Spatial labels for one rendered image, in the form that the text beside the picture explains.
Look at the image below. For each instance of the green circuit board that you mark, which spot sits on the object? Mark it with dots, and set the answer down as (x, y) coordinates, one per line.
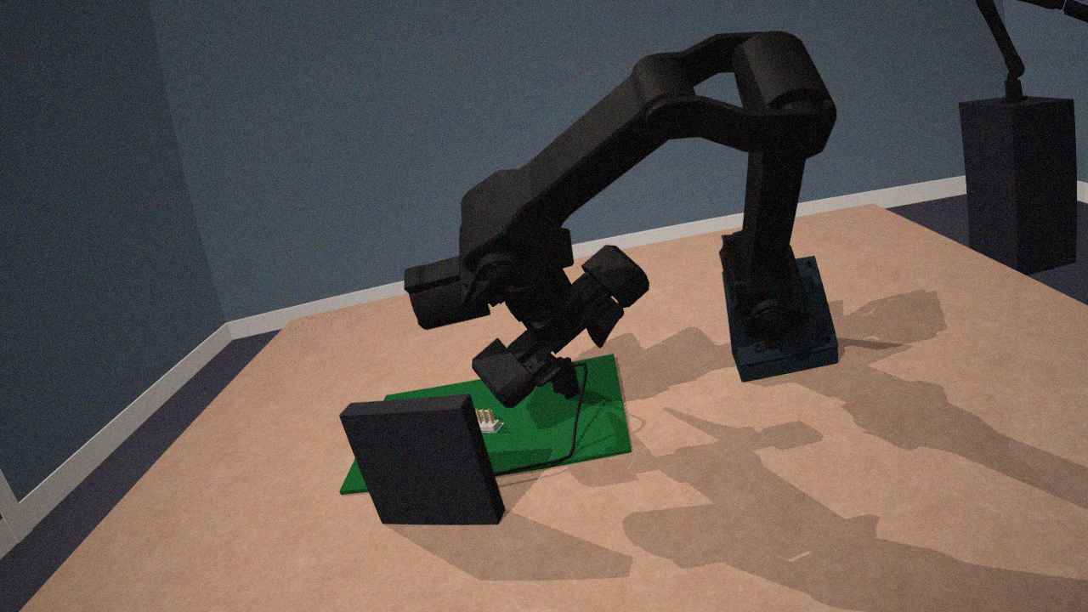
(540, 427)

